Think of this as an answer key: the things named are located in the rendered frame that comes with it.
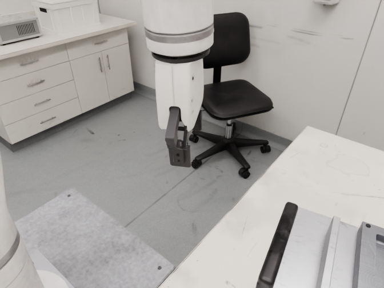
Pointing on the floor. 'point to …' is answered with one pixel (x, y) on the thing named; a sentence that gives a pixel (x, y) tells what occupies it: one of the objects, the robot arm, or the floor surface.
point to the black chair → (230, 91)
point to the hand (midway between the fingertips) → (187, 141)
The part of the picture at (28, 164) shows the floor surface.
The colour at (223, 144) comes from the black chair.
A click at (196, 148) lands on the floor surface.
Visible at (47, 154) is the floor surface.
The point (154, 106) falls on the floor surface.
